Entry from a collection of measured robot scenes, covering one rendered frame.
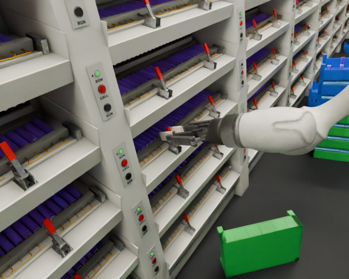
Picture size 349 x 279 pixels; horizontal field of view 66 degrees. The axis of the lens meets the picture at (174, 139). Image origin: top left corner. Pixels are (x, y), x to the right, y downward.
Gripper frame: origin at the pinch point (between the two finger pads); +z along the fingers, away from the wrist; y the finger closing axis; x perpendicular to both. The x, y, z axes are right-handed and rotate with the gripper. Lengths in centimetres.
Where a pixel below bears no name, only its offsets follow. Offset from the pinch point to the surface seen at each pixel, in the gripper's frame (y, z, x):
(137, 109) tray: -10.9, -2.3, 12.9
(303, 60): 166, 7, -24
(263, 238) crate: 9, -16, -48
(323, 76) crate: 92, -23, -17
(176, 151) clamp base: -1.0, -0.2, -6.1
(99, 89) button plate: -23.5, -8.7, 22.7
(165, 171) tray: -8.4, -0.3, -9.0
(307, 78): 182, 10, -44
